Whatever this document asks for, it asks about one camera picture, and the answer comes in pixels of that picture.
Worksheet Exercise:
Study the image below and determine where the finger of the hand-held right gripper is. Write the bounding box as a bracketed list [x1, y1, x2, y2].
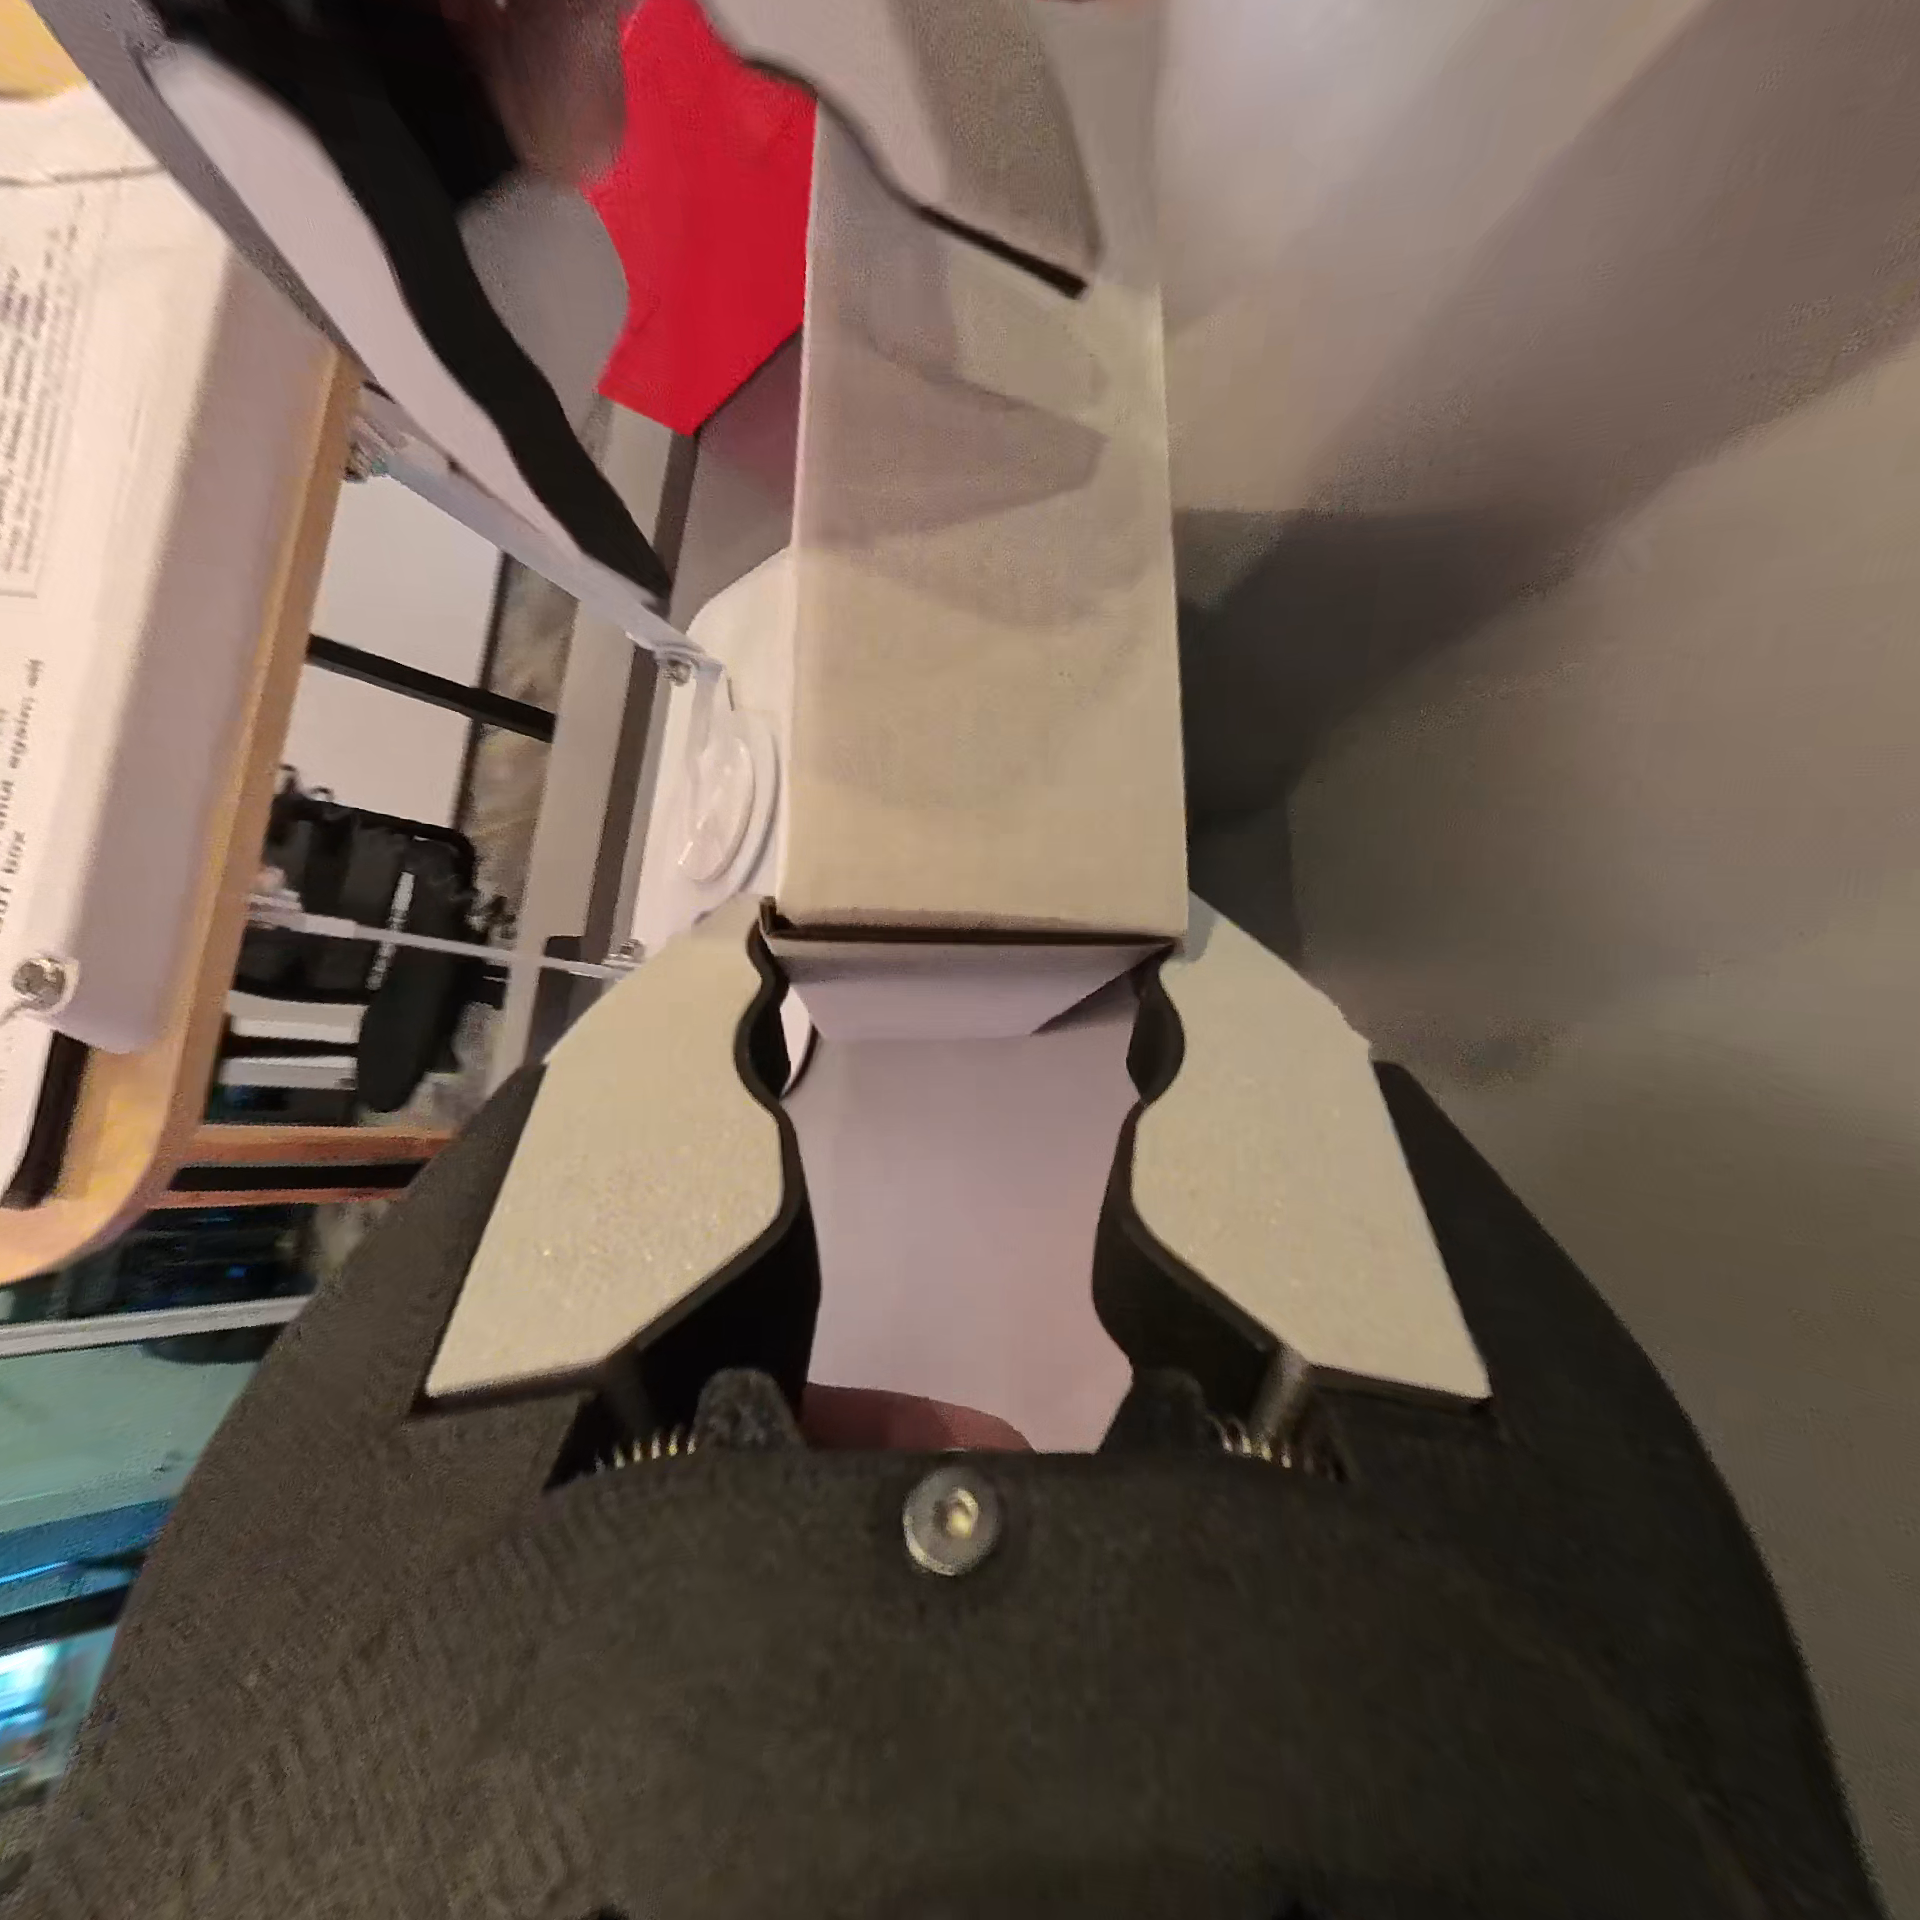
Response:
[704, 0, 1163, 299]
[30, 0, 673, 615]

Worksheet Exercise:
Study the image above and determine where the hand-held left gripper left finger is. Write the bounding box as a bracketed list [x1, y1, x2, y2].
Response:
[416, 896, 827, 1413]

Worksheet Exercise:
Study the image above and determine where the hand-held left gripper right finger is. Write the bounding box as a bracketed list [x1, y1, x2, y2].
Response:
[1092, 896, 1500, 1413]

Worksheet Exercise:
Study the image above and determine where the red cloth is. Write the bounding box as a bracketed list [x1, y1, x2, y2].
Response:
[581, 0, 820, 440]

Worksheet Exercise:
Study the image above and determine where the white cardboard box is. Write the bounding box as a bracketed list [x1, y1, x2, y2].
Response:
[756, 90, 1193, 1455]

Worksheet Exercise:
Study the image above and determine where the thin metal rod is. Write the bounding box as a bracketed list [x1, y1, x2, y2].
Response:
[246, 892, 648, 981]
[343, 427, 699, 670]

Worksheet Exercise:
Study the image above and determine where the laminated printed instruction sheet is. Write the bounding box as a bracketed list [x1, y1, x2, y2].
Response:
[0, 90, 336, 1203]

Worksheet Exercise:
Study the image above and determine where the wooden board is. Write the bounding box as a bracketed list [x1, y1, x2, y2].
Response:
[0, 0, 370, 1284]

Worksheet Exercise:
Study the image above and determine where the black bag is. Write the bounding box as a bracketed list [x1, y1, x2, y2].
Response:
[231, 765, 503, 1116]

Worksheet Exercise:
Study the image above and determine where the white plastic tray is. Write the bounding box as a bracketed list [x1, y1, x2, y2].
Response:
[622, 576, 790, 941]

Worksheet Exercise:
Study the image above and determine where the grey metal frame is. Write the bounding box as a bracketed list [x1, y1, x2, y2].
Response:
[494, 396, 708, 1083]

